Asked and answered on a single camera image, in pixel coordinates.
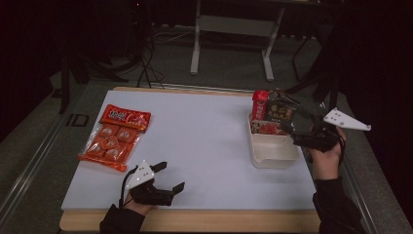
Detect white plastic basket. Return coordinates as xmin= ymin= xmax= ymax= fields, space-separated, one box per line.
xmin=247 ymin=113 xmax=301 ymax=170

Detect white metal stand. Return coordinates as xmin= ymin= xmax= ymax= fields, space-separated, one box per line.
xmin=189 ymin=0 xmax=286 ymax=82

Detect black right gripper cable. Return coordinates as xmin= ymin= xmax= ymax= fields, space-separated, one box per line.
xmin=336 ymin=135 xmax=347 ymax=165

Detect red and black soup packet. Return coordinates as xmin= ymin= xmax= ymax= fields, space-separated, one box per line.
xmin=251 ymin=90 xmax=301 ymax=136

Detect person's left hand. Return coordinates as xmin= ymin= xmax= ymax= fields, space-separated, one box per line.
xmin=124 ymin=194 xmax=158 ymax=216

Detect black stand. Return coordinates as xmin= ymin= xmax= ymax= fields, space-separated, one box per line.
xmin=285 ymin=32 xmax=342 ymax=106

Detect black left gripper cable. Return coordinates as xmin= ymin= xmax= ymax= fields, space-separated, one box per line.
xmin=118 ymin=167 xmax=134 ymax=209

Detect orange snack bag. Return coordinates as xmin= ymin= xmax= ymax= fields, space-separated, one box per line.
xmin=77 ymin=103 xmax=152 ymax=173

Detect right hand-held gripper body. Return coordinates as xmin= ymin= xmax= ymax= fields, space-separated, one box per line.
xmin=291 ymin=107 xmax=372 ymax=153

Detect white table mat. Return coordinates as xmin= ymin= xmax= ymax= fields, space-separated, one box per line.
xmin=61 ymin=90 xmax=318 ymax=211

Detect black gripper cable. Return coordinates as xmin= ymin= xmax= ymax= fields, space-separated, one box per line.
xmin=118 ymin=167 xmax=134 ymax=209
xmin=336 ymin=135 xmax=347 ymax=165

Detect black floor cables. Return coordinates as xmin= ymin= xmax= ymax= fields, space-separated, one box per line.
xmin=134 ymin=28 xmax=165 ymax=90

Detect black floor bracket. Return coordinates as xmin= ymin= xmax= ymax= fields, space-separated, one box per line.
xmin=65 ymin=113 xmax=90 ymax=128

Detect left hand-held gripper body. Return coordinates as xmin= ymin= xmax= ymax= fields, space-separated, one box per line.
xmin=126 ymin=159 xmax=175 ymax=207

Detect person's right hand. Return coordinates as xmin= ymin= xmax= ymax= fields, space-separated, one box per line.
xmin=307 ymin=127 xmax=347 ymax=181

